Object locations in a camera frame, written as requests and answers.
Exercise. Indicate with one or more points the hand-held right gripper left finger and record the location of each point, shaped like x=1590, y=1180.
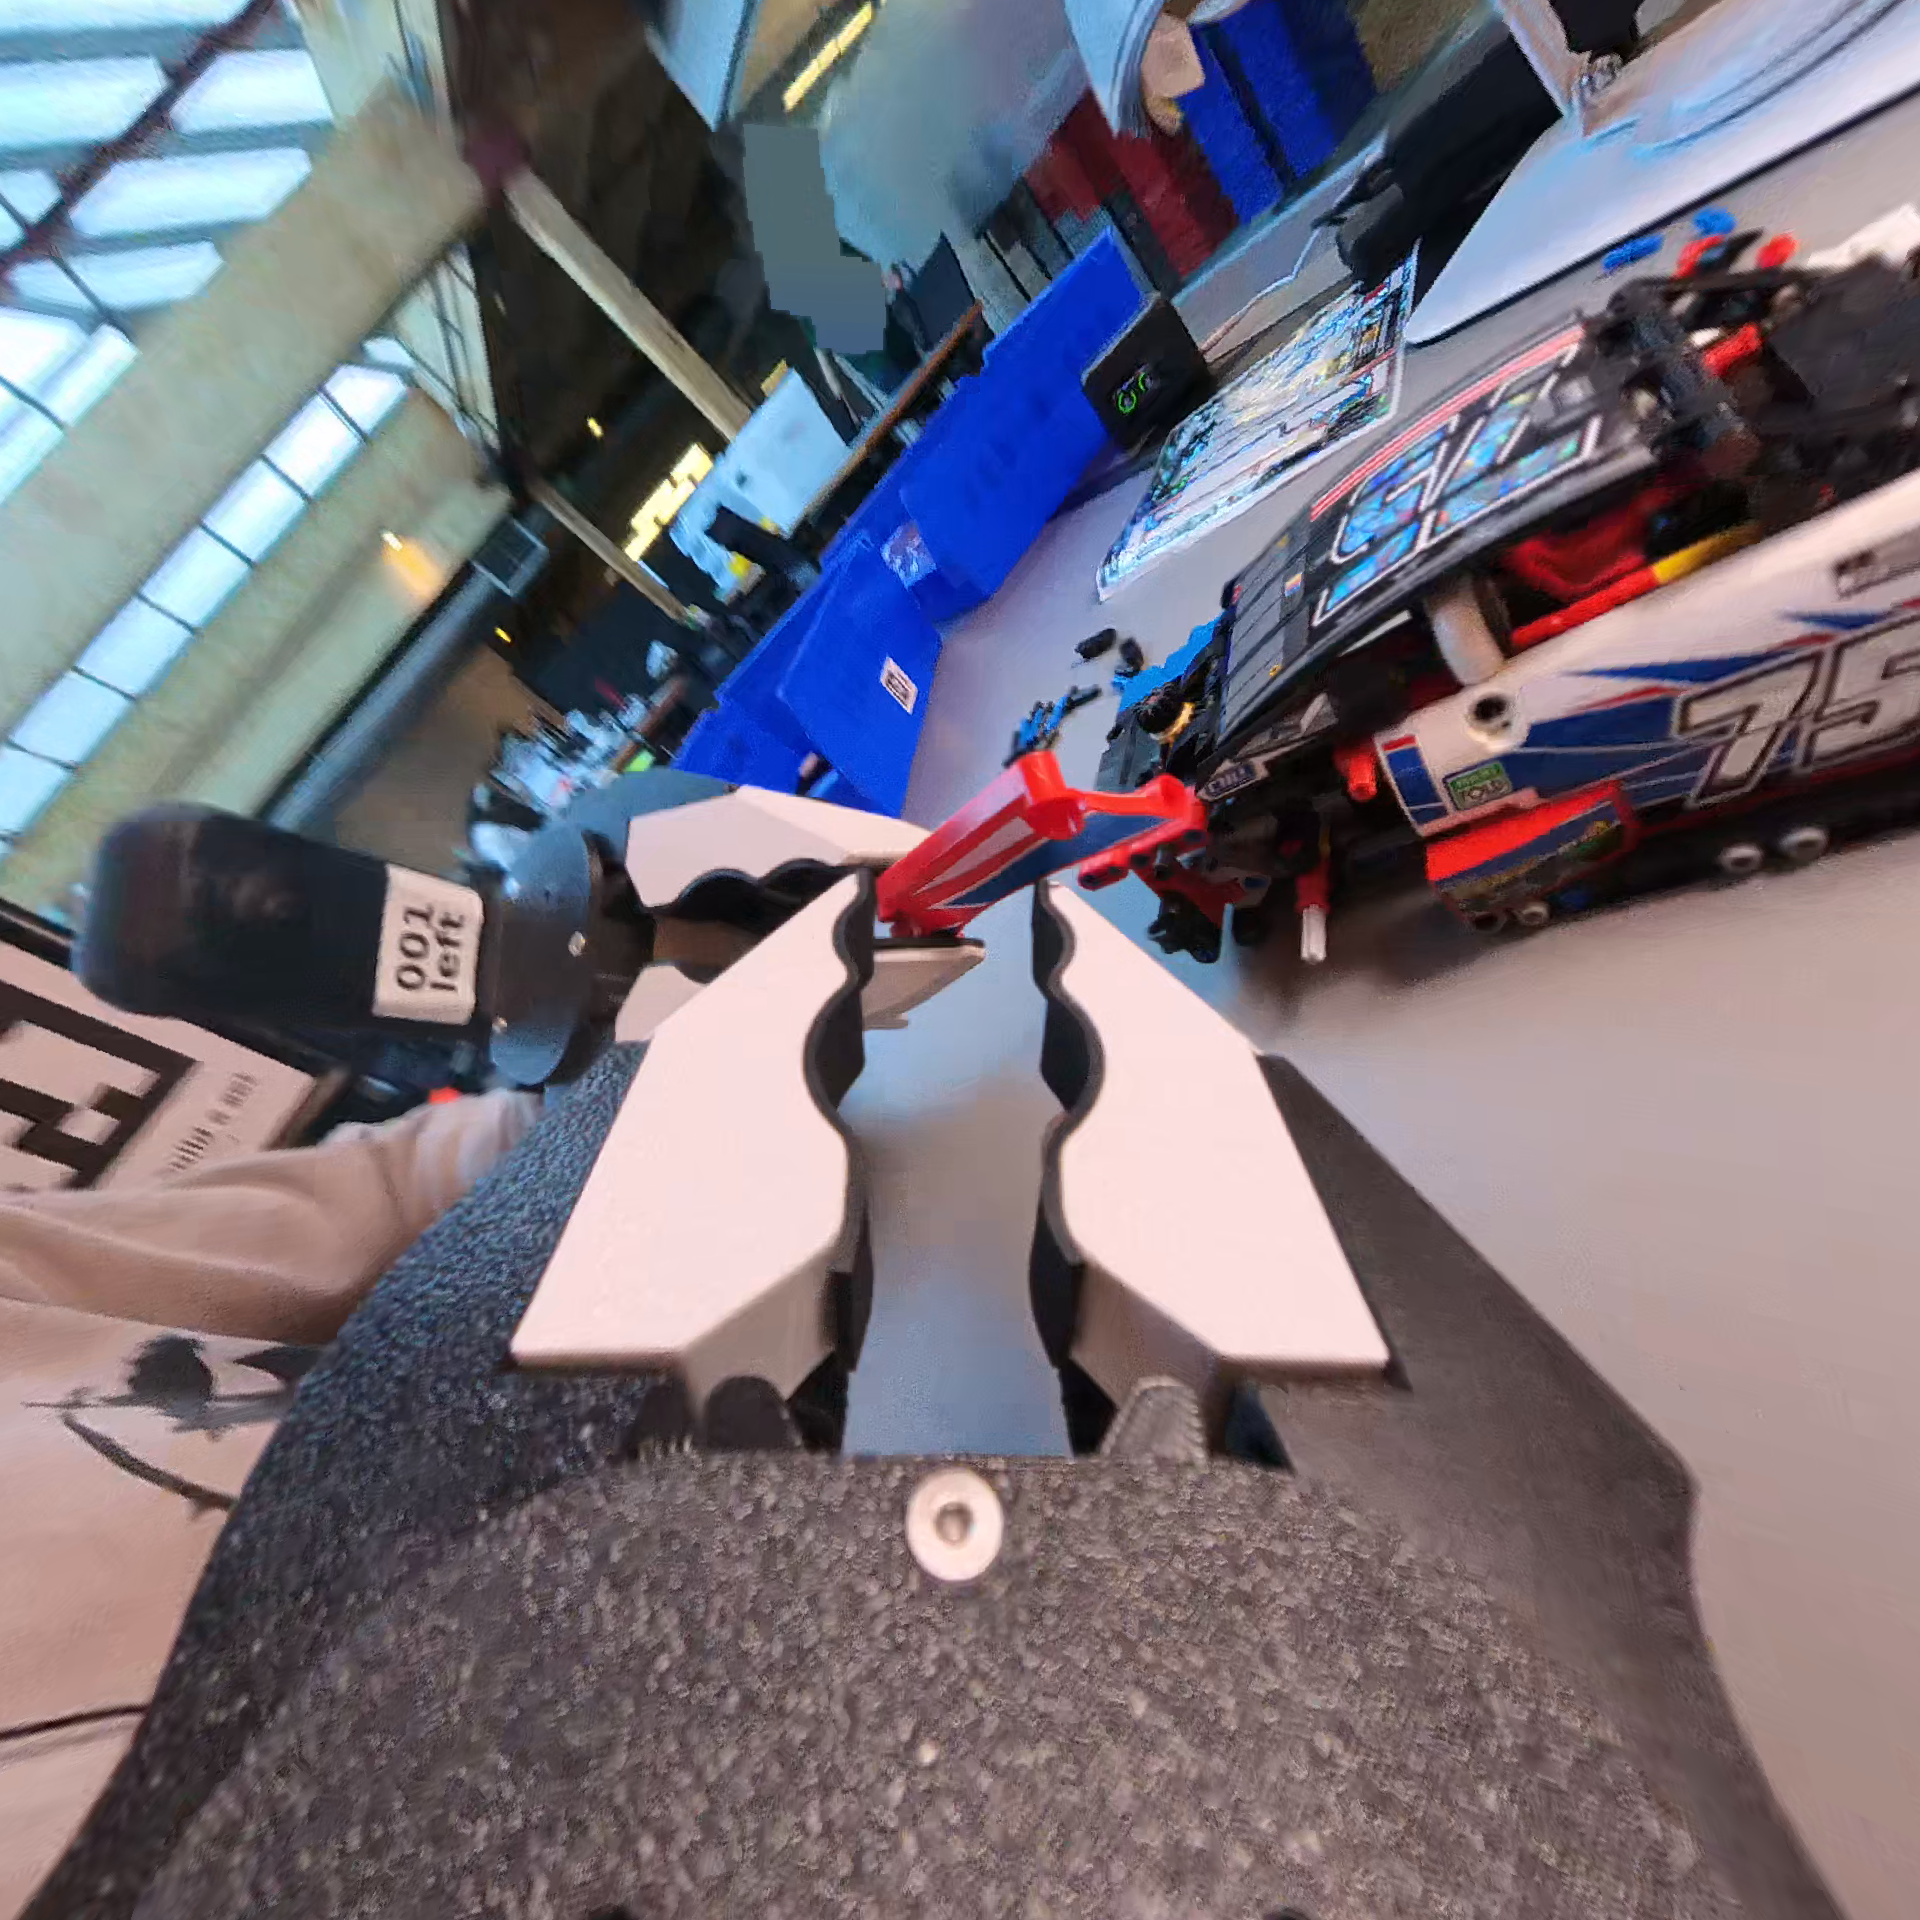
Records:
x=691, y=1200

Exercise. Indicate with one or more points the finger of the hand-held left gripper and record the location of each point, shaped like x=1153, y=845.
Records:
x=751, y=825
x=922, y=974

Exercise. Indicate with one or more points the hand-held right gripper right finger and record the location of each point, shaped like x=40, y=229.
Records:
x=1201, y=1214

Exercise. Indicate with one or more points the red curved lego fender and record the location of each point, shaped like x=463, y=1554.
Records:
x=990, y=849

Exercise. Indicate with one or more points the lego race car model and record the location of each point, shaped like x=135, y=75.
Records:
x=1650, y=705

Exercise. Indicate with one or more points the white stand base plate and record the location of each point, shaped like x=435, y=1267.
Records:
x=1723, y=165

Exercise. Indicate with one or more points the person's left forearm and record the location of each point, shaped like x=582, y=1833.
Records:
x=225, y=1214

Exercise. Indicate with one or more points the pile of lego pins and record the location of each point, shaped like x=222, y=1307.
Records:
x=1049, y=720

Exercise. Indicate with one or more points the pile of small lego pieces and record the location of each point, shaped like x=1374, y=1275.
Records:
x=1632, y=251

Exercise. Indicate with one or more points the blue bin with white tag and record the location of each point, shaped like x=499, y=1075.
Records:
x=839, y=660

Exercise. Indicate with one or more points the blue plastic bin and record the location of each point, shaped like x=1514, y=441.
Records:
x=1019, y=405

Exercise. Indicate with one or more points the black device with green display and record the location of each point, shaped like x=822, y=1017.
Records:
x=1144, y=374

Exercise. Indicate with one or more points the person's beige sweatshirt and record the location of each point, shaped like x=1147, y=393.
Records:
x=90, y=1499

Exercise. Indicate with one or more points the holographic sticker sheet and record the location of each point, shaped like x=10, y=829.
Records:
x=1275, y=435

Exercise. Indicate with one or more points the stack of red crates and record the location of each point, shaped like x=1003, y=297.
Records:
x=1108, y=180

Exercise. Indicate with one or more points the black power adapter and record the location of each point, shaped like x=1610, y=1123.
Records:
x=1382, y=224

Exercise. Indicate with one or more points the stack of blue crates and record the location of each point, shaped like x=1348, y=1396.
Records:
x=1275, y=105

